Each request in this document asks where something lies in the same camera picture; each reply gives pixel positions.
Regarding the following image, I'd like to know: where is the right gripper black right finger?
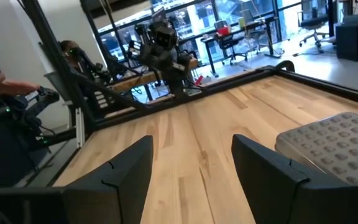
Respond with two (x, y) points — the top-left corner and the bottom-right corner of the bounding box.
(231, 134), (329, 224)

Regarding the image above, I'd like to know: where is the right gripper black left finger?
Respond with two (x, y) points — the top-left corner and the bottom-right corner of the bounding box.
(62, 135), (154, 224)

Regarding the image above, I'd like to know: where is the wooden background table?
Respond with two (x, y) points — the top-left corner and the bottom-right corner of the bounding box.
(109, 57), (200, 95)

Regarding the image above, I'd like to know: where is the black office desk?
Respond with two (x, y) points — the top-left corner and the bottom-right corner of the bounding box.
(200, 16), (283, 78)

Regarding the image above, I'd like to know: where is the black office chair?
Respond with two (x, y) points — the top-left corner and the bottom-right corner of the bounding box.
(213, 19), (249, 65)

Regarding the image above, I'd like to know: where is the person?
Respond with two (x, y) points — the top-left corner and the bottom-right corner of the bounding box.
(58, 39), (113, 86)
(0, 72), (62, 188)

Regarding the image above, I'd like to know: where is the grey office chair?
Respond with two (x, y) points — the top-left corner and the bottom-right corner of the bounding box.
(298, 0), (331, 52)

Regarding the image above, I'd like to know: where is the black computer tower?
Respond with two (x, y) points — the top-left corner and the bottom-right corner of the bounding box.
(335, 13), (358, 62)

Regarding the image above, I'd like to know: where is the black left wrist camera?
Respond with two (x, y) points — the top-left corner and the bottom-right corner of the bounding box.
(154, 25), (179, 50)

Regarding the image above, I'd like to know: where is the silver metal bracket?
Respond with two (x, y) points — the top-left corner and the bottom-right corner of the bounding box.
(74, 106), (86, 149)

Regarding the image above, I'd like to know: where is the black aluminium table frame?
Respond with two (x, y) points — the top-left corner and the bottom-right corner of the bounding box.
(16, 0), (358, 150)

